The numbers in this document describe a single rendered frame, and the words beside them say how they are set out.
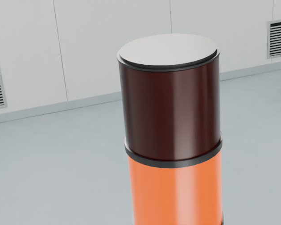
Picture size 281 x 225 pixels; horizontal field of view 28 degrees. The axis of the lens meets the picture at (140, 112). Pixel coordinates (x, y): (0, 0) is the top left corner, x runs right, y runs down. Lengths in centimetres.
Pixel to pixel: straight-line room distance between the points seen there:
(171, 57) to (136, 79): 2
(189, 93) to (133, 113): 3
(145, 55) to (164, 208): 8
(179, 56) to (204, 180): 6
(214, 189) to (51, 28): 552
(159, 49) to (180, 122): 4
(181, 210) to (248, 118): 533
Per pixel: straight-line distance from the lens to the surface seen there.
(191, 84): 25
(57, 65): 590
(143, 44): 28
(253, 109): 580
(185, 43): 28
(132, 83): 26
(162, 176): 27
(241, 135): 528
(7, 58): 582
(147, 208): 29
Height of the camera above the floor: 244
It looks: 25 degrees down
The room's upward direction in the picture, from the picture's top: 5 degrees counter-clockwise
